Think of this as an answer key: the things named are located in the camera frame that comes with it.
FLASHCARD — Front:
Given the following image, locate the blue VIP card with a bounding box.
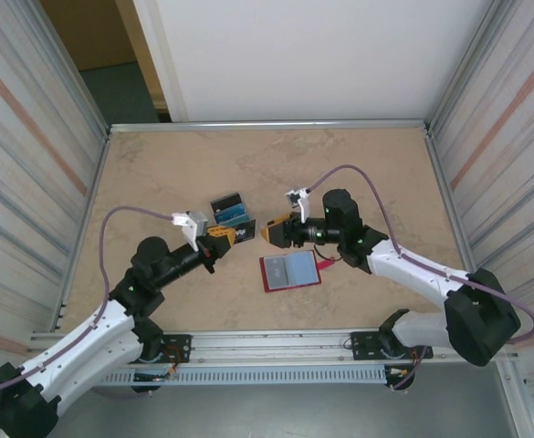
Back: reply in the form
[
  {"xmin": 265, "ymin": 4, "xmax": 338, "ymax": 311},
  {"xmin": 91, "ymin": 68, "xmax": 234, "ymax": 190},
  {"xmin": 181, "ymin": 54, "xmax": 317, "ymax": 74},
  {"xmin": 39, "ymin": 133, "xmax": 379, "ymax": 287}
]
[{"xmin": 215, "ymin": 210, "xmax": 252, "ymax": 223}]

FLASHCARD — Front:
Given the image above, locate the red card holder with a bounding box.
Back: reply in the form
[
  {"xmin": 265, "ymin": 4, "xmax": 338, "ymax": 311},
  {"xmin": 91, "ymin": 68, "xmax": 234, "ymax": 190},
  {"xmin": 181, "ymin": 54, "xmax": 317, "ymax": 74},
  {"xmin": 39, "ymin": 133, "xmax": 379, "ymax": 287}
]
[{"xmin": 258, "ymin": 249, "xmax": 335, "ymax": 293}]

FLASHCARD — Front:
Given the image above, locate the grey metal sheet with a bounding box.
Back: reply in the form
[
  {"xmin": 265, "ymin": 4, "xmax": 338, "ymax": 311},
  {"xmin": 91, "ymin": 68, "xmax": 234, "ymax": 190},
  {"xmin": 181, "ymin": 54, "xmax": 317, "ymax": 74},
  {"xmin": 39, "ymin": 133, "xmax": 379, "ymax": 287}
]
[{"xmin": 28, "ymin": 364, "xmax": 530, "ymax": 438}]

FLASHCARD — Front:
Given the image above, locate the translucent striped side panel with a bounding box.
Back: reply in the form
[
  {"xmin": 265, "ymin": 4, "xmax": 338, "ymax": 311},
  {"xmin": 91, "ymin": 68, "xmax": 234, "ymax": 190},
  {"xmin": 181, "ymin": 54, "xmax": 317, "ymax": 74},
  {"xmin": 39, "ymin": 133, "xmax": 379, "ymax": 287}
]
[
  {"xmin": 0, "ymin": 0, "xmax": 110, "ymax": 438},
  {"xmin": 425, "ymin": 0, "xmax": 534, "ymax": 438}
]

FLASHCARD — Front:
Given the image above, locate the brown wooden door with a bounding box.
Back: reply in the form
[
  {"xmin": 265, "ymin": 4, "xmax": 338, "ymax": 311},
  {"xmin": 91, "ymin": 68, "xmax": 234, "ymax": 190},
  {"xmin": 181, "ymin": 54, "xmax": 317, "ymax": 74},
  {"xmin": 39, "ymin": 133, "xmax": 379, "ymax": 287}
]
[{"xmin": 40, "ymin": 0, "xmax": 140, "ymax": 73}]

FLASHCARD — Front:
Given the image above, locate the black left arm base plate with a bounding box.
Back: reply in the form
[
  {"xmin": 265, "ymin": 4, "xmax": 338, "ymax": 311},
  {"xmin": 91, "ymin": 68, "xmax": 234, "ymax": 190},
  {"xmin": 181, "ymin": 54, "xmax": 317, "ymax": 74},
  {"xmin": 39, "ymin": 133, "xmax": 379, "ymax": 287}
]
[{"xmin": 159, "ymin": 334, "xmax": 193, "ymax": 364}]

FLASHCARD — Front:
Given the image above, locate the aluminium mounting rail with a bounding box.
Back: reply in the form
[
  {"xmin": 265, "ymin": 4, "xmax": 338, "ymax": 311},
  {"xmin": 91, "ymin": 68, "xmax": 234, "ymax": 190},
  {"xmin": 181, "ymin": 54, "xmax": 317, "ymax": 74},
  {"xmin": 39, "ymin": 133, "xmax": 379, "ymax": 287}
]
[{"xmin": 28, "ymin": 328, "xmax": 521, "ymax": 366}]

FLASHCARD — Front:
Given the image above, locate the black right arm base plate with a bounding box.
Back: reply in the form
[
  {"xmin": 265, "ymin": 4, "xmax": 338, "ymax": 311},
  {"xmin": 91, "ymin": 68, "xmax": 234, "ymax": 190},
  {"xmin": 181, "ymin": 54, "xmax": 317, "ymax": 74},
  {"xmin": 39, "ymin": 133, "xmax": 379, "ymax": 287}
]
[{"xmin": 349, "ymin": 331, "xmax": 435, "ymax": 364}]

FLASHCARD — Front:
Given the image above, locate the white slotted cable duct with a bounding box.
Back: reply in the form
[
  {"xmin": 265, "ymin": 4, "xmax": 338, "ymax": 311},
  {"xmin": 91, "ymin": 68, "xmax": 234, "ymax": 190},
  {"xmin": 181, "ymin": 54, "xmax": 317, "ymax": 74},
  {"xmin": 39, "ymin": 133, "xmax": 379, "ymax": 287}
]
[{"xmin": 95, "ymin": 367, "xmax": 389, "ymax": 387}]

